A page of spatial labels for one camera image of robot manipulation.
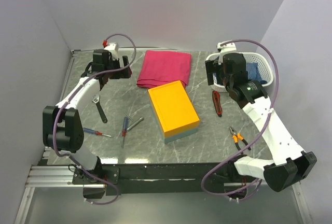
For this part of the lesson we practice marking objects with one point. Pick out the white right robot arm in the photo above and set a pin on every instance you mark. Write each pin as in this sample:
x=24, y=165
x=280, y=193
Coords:
x=290, y=163

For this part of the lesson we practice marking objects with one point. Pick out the orange drawer box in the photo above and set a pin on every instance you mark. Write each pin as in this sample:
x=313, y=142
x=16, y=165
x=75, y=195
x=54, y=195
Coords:
x=174, y=111

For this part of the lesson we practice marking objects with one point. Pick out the aluminium rail frame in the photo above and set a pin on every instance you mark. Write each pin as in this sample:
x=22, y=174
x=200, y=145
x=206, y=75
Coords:
x=56, y=175

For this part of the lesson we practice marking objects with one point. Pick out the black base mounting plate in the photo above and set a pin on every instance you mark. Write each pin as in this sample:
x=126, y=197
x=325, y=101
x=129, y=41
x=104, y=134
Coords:
x=164, y=178

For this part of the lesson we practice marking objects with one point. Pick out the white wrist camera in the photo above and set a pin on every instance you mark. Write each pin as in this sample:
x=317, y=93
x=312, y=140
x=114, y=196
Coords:
x=224, y=47
x=112, y=48

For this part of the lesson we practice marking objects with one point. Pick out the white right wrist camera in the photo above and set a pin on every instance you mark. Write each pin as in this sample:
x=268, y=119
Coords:
x=224, y=47

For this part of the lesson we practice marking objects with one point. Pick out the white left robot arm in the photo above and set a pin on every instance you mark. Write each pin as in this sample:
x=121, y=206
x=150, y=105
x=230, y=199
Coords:
x=62, y=128

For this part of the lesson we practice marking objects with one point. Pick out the black adjustable wrench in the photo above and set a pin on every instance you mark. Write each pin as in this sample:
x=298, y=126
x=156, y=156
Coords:
x=96, y=101

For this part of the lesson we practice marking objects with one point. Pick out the orange handled pliers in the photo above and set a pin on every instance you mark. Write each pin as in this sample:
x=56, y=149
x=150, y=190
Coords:
x=236, y=136

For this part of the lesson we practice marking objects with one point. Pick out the blue red screwdriver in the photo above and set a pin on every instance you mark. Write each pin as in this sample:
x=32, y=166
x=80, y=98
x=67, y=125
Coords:
x=94, y=132
x=124, y=129

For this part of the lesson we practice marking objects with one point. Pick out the blue checkered cloth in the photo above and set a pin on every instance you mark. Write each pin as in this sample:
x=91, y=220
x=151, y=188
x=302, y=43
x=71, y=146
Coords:
x=251, y=68

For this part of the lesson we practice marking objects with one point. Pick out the pink folded cloth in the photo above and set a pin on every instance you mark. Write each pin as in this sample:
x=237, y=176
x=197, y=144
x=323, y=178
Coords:
x=163, y=67

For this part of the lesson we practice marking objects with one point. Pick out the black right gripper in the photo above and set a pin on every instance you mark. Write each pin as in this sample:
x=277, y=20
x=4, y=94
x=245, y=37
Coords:
x=209, y=65

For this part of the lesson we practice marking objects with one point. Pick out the red black utility knife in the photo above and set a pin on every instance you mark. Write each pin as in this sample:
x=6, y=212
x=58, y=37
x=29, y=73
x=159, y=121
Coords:
x=216, y=102

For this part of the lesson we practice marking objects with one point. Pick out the white plastic basket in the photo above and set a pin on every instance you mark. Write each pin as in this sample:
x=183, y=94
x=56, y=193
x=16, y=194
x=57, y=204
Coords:
x=250, y=57

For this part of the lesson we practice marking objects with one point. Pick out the grey T-handle socket wrench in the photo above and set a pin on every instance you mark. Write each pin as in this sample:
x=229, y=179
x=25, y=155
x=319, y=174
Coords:
x=134, y=123

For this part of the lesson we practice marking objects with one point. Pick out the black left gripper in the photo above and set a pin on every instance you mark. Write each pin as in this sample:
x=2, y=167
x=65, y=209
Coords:
x=126, y=73

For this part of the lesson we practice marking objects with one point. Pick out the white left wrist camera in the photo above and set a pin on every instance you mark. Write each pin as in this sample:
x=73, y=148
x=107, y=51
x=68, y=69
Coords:
x=112, y=48

